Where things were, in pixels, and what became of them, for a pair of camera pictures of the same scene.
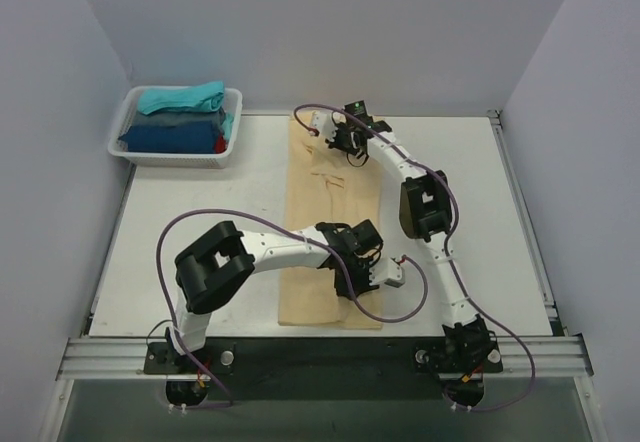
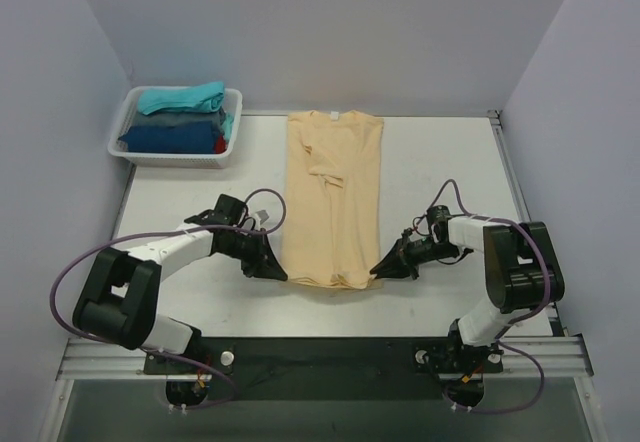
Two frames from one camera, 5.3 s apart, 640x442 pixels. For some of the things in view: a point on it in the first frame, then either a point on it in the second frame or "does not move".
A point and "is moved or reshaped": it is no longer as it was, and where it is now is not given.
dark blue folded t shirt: x=189 y=138 does not move
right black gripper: x=345 y=137 to x=406 y=256
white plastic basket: x=179 y=126 does not move
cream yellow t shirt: x=326 y=189 is moved or reshaped
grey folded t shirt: x=216 y=117 does not move
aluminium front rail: x=85 y=357 does not move
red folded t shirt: x=221 y=145 does not move
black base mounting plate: x=328 y=368 does not move
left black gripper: x=354 y=272 to x=258 y=257
